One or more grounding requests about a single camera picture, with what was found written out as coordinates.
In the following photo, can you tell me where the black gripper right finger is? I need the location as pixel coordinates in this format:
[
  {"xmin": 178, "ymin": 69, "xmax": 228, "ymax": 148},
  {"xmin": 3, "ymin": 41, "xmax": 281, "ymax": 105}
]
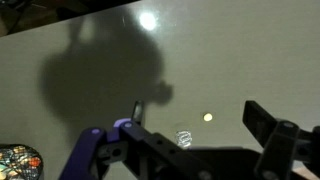
[{"xmin": 241, "ymin": 100, "xmax": 320, "ymax": 180}]

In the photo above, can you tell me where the black purple gripper left finger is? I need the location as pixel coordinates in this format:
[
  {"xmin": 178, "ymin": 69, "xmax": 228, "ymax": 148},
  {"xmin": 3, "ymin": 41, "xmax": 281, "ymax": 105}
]
[{"xmin": 59, "ymin": 99, "xmax": 218, "ymax": 180}]

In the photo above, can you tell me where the clear wrapper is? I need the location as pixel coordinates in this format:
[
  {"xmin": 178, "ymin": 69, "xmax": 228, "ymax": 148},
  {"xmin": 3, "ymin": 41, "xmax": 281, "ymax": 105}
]
[{"xmin": 175, "ymin": 130, "xmax": 193, "ymax": 148}]

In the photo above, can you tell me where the red wrapped candy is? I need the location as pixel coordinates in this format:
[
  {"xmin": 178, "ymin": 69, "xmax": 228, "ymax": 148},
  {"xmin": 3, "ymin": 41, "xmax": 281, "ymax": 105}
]
[{"xmin": 28, "ymin": 156, "xmax": 42, "ymax": 169}]

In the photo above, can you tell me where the gold wrapped candy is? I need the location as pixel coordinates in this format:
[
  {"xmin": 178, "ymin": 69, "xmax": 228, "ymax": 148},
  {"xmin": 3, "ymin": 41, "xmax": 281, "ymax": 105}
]
[{"xmin": 12, "ymin": 145, "xmax": 27, "ymax": 155}]

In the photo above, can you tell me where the black wire mesh bin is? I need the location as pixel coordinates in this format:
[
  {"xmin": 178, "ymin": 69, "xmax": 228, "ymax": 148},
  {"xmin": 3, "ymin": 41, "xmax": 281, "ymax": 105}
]
[{"xmin": 0, "ymin": 143, "xmax": 45, "ymax": 180}]

